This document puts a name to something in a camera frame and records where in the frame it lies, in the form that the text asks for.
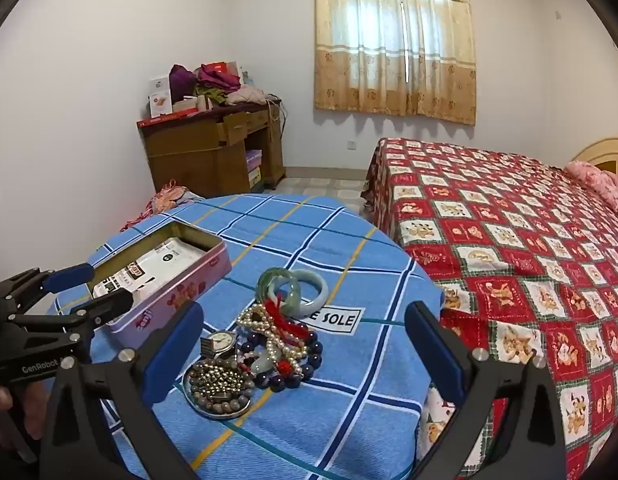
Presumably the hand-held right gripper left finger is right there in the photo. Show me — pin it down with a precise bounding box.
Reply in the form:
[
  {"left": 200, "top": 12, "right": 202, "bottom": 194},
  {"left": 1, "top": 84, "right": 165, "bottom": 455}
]
[{"left": 39, "top": 301, "right": 205, "bottom": 480}]

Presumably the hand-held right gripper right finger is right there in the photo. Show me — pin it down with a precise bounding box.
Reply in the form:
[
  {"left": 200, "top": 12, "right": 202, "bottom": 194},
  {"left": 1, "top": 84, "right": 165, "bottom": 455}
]
[{"left": 405, "top": 301, "right": 567, "bottom": 480}]

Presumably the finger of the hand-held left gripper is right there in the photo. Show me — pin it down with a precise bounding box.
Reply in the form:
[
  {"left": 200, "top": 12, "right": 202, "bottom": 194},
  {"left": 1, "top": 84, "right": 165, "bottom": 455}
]
[
  {"left": 10, "top": 289, "right": 135, "bottom": 347},
  {"left": 0, "top": 262, "right": 96, "bottom": 312}
]

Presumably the pink tin box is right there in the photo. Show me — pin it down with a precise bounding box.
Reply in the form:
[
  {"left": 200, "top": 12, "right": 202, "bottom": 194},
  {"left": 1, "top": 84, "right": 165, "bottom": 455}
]
[{"left": 92, "top": 220, "right": 233, "bottom": 350}]

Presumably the pearl necklace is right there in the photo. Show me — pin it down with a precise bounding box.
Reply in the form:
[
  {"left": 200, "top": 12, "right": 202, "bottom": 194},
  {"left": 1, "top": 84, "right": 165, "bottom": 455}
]
[{"left": 236, "top": 302, "right": 310, "bottom": 378}]

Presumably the jade pendant with red knot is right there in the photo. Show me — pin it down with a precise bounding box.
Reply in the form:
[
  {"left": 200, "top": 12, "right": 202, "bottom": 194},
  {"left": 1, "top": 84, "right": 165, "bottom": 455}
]
[{"left": 249, "top": 350, "right": 296, "bottom": 379}]

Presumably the red tassel cord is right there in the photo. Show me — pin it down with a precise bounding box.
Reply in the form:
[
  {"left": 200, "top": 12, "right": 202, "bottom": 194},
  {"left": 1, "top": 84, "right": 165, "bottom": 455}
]
[{"left": 261, "top": 295, "right": 316, "bottom": 347}]

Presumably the dark blue bead bracelet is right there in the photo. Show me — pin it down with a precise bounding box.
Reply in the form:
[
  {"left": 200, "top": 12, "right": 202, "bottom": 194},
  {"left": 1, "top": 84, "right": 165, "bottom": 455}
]
[{"left": 239, "top": 332, "right": 325, "bottom": 392}]

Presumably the dark green jade bangle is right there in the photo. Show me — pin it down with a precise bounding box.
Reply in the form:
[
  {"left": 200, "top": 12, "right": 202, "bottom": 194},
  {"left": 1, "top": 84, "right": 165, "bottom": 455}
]
[{"left": 256, "top": 267, "right": 305, "bottom": 312}]

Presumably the light green jade bangle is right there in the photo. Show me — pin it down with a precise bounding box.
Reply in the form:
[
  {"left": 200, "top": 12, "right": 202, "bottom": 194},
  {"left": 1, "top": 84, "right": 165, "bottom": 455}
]
[{"left": 269, "top": 270, "right": 330, "bottom": 319}]

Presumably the person's left hand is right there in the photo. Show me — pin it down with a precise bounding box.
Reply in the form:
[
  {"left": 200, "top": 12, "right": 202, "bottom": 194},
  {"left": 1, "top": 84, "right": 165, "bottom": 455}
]
[{"left": 0, "top": 379, "right": 52, "bottom": 463}]

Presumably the silver wristwatch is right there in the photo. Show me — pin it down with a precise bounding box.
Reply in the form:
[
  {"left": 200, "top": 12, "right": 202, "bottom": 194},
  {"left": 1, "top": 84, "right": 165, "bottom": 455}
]
[{"left": 199, "top": 330, "right": 240, "bottom": 362}]

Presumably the round metal dish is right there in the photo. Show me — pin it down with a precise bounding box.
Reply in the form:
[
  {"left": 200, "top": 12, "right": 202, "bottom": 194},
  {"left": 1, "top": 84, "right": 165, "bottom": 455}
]
[{"left": 183, "top": 360, "right": 254, "bottom": 420}]

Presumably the white printed paper packet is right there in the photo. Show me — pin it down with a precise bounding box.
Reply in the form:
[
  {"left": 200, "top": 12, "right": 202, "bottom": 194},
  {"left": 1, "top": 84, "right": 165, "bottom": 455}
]
[{"left": 92, "top": 237, "right": 212, "bottom": 307}]

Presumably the red floral cloth pile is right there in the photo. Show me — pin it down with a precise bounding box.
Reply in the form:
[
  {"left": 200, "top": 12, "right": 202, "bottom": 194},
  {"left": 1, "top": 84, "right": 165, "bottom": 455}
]
[{"left": 120, "top": 180, "right": 205, "bottom": 234}]

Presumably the red printed blanket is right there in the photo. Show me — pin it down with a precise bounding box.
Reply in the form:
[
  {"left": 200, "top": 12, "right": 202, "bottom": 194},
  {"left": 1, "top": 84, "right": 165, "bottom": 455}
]
[{"left": 361, "top": 137, "right": 618, "bottom": 480}]

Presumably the blue plaid tablecloth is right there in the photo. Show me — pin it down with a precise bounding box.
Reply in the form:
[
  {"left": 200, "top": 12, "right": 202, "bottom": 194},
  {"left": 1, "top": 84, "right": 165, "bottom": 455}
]
[{"left": 46, "top": 192, "right": 445, "bottom": 480}]

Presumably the wooden desk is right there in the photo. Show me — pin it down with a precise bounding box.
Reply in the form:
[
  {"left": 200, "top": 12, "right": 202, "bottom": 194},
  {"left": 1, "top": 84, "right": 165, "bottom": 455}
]
[{"left": 136, "top": 102, "right": 288, "bottom": 199}]

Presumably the flat red box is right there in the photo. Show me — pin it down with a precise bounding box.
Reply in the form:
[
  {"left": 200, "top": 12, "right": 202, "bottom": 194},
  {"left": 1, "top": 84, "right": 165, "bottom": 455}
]
[{"left": 138, "top": 105, "right": 200, "bottom": 124}]

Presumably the stack of books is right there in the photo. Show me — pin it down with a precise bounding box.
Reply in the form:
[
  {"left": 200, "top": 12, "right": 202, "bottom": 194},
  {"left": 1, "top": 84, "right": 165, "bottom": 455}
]
[{"left": 245, "top": 149, "right": 264, "bottom": 189}]

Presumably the white cardboard box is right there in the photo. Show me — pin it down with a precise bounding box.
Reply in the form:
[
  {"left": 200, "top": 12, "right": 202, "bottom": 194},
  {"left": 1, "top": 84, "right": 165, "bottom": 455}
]
[{"left": 148, "top": 77, "right": 174, "bottom": 119}]

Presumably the pink pillow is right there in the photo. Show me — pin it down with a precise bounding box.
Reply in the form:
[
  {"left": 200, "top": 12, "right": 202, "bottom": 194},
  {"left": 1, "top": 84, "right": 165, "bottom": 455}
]
[{"left": 564, "top": 160, "right": 618, "bottom": 218}]

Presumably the pile of clothes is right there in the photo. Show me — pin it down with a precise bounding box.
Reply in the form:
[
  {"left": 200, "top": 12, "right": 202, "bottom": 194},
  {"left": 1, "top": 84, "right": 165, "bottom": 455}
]
[{"left": 169, "top": 62, "right": 267, "bottom": 109}]

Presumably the wooden headboard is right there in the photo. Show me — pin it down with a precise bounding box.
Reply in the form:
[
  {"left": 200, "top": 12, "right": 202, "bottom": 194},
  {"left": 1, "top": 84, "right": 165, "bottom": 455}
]
[{"left": 574, "top": 136, "right": 618, "bottom": 181}]

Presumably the beige patterned curtain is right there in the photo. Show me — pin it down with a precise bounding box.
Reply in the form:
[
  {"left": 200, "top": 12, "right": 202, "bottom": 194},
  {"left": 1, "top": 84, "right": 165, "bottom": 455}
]
[{"left": 311, "top": 0, "right": 478, "bottom": 127}]

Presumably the gold bead chain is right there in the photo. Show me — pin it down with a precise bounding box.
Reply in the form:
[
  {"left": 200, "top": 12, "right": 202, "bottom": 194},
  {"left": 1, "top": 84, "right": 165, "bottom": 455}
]
[{"left": 189, "top": 362, "right": 250, "bottom": 397}]

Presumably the grey brown bead bracelet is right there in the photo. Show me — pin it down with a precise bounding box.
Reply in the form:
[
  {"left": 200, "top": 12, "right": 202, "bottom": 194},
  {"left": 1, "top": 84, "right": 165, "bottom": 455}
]
[{"left": 191, "top": 385, "right": 253, "bottom": 417}]

